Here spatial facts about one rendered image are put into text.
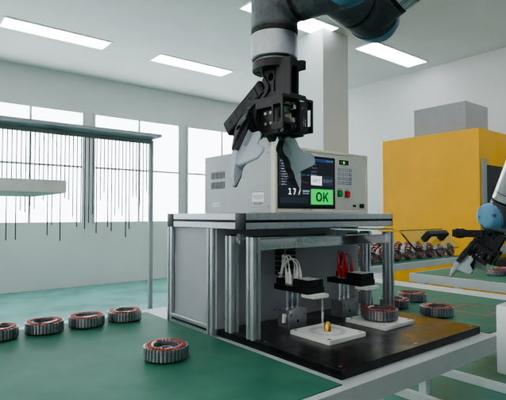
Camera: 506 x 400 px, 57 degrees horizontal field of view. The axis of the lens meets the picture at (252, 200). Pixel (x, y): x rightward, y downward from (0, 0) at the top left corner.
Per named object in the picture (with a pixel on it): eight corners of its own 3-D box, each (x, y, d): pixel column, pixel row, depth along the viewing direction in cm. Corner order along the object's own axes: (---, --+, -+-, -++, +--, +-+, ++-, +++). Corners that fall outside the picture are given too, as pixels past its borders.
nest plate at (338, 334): (365, 336, 130) (365, 332, 130) (330, 345, 120) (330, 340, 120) (326, 326, 141) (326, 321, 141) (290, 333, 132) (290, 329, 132)
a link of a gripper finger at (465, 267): (461, 282, 149) (480, 261, 150) (446, 271, 153) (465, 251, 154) (462, 285, 151) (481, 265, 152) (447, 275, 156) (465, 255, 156)
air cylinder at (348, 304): (357, 314, 157) (357, 298, 158) (342, 317, 153) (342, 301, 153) (345, 312, 161) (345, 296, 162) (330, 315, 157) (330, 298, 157)
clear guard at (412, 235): (459, 248, 147) (458, 228, 147) (416, 251, 132) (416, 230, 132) (374, 243, 172) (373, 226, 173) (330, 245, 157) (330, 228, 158)
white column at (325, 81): (349, 306, 556) (348, 36, 567) (324, 311, 528) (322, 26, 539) (318, 301, 596) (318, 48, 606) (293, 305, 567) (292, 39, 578)
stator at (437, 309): (459, 315, 165) (459, 305, 165) (443, 320, 158) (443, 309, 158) (430, 310, 174) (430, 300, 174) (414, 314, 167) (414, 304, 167)
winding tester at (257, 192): (368, 213, 164) (367, 155, 164) (275, 213, 137) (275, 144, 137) (291, 213, 194) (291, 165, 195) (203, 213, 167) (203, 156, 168)
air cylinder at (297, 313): (307, 325, 142) (307, 307, 143) (288, 328, 138) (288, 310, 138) (295, 322, 146) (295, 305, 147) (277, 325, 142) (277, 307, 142)
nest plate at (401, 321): (414, 323, 145) (414, 319, 145) (385, 331, 135) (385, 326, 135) (374, 315, 156) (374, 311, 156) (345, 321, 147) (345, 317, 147)
